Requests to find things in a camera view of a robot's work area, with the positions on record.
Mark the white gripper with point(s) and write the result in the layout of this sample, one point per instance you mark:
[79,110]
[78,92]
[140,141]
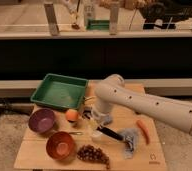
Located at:
[99,119]

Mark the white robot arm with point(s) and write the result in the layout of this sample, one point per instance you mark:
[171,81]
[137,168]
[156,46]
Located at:
[112,91]

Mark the white paper cup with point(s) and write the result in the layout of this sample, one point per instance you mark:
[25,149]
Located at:
[95,135]

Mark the blue-grey cloth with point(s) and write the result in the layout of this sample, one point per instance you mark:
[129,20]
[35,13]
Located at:
[130,137]

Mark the metal spoon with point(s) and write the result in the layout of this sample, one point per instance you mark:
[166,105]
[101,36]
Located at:
[75,133]

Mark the orange fruit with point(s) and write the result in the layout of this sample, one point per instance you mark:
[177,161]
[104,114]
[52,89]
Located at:
[71,115]

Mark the bunch of dark grapes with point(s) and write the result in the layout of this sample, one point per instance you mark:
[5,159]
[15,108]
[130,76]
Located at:
[89,153]

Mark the orange carrot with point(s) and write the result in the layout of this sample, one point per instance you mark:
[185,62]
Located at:
[144,130]

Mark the orange-brown bowl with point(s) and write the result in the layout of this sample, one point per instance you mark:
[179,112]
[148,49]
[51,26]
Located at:
[60,146]

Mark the wooden board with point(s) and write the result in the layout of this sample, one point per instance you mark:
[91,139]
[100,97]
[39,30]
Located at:
[32,153]

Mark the green plastic tray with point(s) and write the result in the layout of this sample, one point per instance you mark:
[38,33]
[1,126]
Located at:
[60,92]

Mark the purple bowl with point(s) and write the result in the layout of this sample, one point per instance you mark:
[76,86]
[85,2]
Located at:
[42,120]

